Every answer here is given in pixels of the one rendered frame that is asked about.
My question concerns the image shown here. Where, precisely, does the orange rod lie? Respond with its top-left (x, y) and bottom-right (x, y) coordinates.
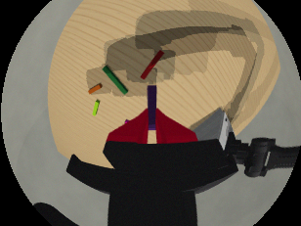
top-left (88, 83), bottom-right (103, 94)

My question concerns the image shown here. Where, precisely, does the dark purple rod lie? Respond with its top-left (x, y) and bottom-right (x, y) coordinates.
top-left (148, 85), bottom-right (157, 130)

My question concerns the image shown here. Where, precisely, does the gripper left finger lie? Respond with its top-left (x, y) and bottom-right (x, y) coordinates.
top-left (106, 109), bottom-right (149, 144)

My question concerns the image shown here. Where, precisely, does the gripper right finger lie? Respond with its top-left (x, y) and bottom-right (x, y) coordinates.
top-left (155, 109), bottom-right (198, 144)

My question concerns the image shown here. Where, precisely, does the dark red rod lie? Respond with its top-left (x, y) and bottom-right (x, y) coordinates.
top-left (141, 50), bottom-right (164, 80)

